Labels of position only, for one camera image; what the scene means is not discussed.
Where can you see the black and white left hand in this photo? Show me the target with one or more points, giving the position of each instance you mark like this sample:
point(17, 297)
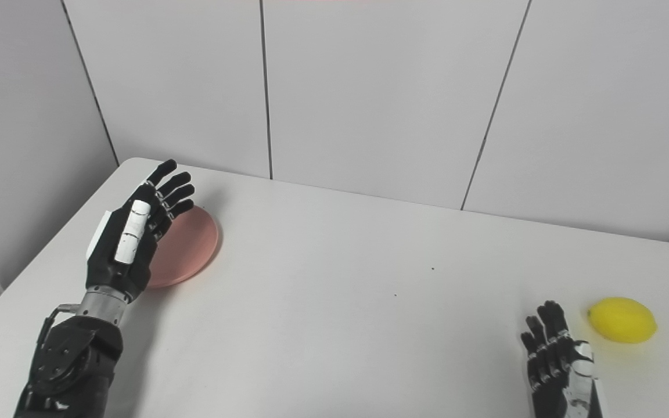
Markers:
point(111, 261)

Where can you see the black and white right hand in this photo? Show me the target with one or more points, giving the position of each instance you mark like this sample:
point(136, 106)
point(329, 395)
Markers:
point(555, 395)

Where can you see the pink round plate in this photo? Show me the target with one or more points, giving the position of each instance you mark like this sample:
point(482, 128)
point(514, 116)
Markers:
point(189, 249)

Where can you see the yellow lemon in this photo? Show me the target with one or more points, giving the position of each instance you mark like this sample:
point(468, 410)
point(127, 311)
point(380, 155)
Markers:
point(622, 320)

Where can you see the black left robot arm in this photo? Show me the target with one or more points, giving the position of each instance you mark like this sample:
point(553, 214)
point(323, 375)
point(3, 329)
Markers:
point(73, 363)

